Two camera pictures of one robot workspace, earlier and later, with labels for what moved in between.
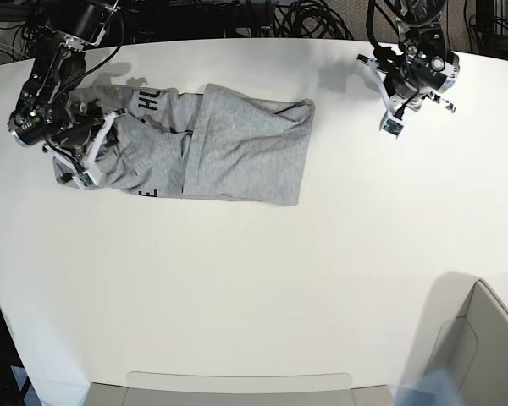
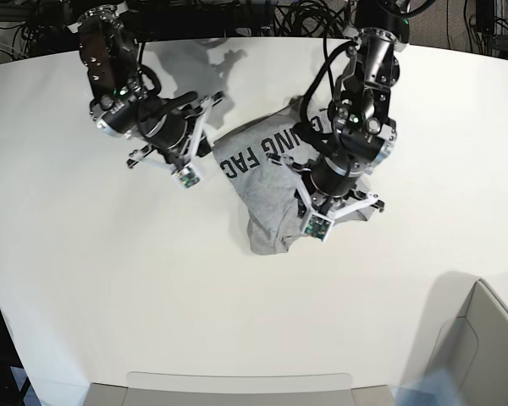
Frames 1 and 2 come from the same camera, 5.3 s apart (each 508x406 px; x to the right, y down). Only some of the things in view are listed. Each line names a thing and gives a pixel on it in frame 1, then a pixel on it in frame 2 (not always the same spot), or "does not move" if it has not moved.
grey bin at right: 483,350 does not move
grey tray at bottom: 240,389 does not move
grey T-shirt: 224,143 → 262,185
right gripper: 414,72 → 332,180
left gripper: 73,123 → 168,128
